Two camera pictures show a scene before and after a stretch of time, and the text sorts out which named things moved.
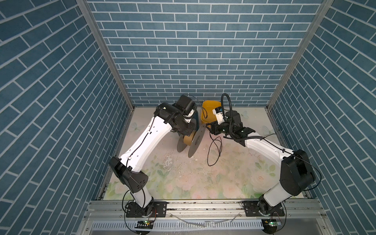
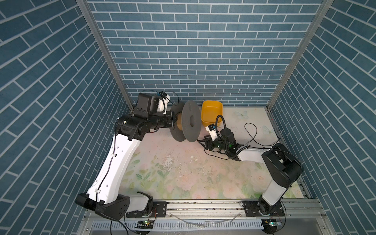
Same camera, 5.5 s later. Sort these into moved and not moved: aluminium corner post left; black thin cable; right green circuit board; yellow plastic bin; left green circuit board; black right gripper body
Moved: black right gripper body; black thin cable
Not moved: aluminium corner post left; left green circuit board; right green circuit board; yellow plastic bin
